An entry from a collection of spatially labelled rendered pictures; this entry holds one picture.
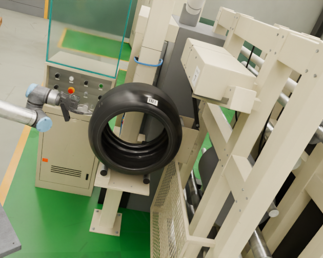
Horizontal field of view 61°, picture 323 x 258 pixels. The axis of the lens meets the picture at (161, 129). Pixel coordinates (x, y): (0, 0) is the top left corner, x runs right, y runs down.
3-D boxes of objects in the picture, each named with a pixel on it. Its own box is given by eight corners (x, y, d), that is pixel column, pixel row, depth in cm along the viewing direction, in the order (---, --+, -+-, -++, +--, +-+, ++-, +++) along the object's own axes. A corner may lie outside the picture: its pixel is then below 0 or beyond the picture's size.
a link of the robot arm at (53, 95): (45, 106, 158) (51, 100, 166) (54, 109, 159) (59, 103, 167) (48, 92, 154) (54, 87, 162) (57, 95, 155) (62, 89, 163)
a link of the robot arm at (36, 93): (28, 95, 163) (33, 80, 160) (49, 103, 166) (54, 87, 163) (22, 99, 154) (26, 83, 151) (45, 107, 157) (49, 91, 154)
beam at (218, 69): (179, 60, 177) (186, 36, 170) (216, 70, 181) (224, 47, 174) (192, 94, 123) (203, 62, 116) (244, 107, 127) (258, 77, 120)
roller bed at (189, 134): (166, 146, 224) (177, 114, 211) (183, 150, 226) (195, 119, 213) (168, 160, 207) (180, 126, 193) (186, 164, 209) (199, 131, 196)
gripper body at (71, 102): (78, 101, 158) (57, 94, 155) (75, 114, 161) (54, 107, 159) (81, 97, 165) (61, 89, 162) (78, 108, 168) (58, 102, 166)
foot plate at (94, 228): (94, 209, 263) (95, 207, 262) (121, 214, 267) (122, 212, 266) (88, 231, 239) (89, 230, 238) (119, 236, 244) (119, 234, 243)
